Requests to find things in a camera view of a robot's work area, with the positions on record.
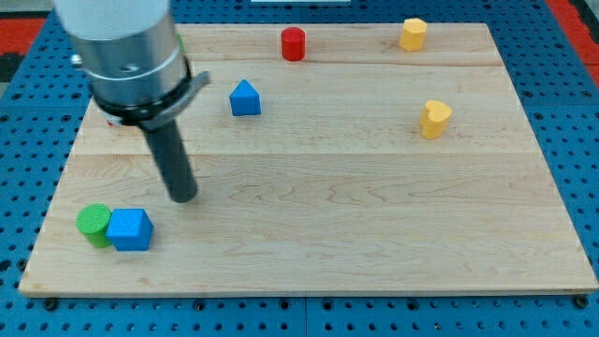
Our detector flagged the blue triangular prism block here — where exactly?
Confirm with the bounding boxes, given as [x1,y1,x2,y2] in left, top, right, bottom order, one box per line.
[229,80,261,116]

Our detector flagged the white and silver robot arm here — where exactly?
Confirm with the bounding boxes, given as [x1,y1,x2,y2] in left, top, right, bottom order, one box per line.
[53,0,210,131]

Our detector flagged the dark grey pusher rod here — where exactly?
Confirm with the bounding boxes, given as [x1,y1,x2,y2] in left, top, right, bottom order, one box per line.
[142,120,197,203]

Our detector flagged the green cylinder block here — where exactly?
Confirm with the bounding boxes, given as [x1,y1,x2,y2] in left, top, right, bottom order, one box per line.
[76,203,111,248]

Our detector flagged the yellow hexagon block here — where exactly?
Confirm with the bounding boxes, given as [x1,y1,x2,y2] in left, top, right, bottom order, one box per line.
[398,18,428,51]

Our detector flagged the red cylinder block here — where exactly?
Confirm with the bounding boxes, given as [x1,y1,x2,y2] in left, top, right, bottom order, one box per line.
[281,27,306,62]

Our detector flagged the light wooden board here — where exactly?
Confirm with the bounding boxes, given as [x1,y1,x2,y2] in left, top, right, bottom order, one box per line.
[20,23,598,298]

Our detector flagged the green block behind arm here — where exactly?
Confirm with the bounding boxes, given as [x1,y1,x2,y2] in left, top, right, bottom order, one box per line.
[177,33,186,54]

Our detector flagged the blue cube block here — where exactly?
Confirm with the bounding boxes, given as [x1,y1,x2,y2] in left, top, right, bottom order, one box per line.
[106,209,153,251]

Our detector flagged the yellow heart block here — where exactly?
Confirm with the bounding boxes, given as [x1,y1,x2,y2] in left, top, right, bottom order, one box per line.
[419,100,453,139]

